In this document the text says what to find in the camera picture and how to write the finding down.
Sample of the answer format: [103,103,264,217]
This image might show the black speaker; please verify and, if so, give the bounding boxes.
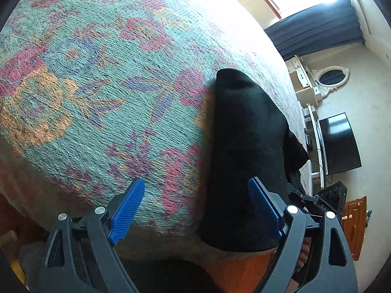
[316,181,348,217]

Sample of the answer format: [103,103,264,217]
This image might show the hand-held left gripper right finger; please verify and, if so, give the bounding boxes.
[248,176,358,293]

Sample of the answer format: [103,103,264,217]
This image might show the cream vanity dresser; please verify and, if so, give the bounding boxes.
[285,55,323,107]

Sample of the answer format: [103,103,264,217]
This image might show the floral bed blanket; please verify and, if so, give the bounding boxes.
[0,0,307,251]

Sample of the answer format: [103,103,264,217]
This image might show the oval vanity mirror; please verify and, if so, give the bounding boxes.
[310,66,349,100]

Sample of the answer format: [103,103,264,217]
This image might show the brown wooden cabinet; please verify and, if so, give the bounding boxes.
[341,196,371,261]

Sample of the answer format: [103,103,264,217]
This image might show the black flat television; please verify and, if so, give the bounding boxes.
[318,112,362,176]

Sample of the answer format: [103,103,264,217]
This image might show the dark blue curtain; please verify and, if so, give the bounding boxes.
[263,0,365,62]

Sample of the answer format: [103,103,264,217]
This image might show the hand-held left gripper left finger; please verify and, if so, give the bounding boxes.
[38,178,145,293]

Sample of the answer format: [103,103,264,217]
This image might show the white television stand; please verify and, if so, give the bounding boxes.
[302,104,329,196]

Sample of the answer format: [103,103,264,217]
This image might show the person's right hand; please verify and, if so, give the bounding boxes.
[296,238,313,277]

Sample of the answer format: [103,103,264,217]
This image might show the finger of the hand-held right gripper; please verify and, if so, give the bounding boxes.
[287,188,320,217]

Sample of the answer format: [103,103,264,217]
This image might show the black pants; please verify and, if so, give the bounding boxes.
[198,69,310,251]

